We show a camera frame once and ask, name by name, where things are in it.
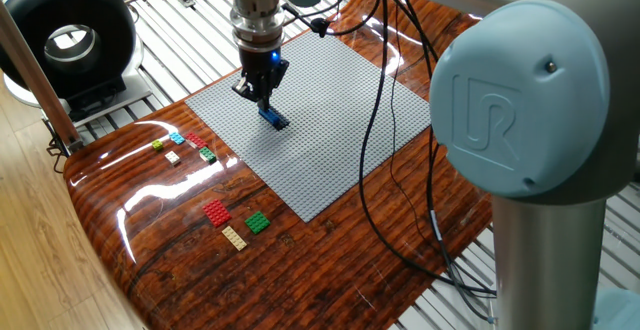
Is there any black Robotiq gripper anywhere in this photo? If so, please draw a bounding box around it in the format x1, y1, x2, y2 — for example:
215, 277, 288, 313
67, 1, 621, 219
230, 45, 291, 113

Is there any black Lego plate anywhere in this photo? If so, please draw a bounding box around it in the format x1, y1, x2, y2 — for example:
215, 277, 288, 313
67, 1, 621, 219
269, 107, 291, 132

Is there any red long Lego brick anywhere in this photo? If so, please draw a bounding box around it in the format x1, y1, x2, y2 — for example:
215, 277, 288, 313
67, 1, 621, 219
185, 132, 209, 150

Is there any grey Lego baseplate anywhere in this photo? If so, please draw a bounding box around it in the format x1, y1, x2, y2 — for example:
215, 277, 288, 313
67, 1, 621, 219
184, 29, 432, 224

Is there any red wide Lego plate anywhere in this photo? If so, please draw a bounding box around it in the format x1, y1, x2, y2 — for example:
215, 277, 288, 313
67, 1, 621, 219
202, 199, 233, 229

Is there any green square Lego plate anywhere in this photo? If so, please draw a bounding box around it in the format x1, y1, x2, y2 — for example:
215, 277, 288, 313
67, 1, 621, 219
244, 210, 272, 235

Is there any tan Lego plate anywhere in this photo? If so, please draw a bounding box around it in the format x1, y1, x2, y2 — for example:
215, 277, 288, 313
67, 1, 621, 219
221, 225, 248, 252

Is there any wood pattern table mat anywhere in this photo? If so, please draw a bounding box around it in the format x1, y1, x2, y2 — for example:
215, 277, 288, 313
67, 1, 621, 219
63, 0, 494, 330

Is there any brown wooden pole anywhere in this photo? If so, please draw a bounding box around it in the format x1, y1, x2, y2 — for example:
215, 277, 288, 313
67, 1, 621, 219
0, 0, 85, 155

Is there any black cable with plug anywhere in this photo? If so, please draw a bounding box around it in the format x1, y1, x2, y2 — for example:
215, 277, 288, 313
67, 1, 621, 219
282, 0, 497, 296

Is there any thin dark cable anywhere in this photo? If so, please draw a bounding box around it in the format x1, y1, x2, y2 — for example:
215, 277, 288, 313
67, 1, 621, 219
388, 0, 441, 251

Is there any black ring shaped device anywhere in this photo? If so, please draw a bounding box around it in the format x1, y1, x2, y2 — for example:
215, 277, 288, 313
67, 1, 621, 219
0, 0, 154, 124

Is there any black wire tangle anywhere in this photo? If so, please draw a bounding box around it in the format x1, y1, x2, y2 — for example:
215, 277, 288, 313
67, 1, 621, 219
46, 118, 71, 174

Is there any black cable with silver connector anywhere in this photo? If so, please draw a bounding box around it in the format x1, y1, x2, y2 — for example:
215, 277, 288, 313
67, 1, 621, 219
389, 0, 497, 324

